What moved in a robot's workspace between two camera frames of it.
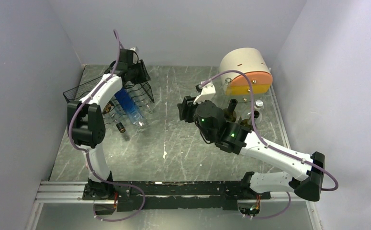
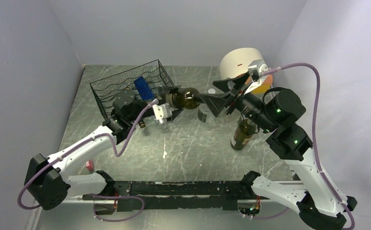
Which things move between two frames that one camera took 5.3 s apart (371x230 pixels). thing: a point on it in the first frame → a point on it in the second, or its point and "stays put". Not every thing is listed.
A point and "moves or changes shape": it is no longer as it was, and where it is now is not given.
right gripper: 186,108 → 237,86
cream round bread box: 252,63 stays put
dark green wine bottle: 229,113 moves or changes shape
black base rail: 153,195 stays put
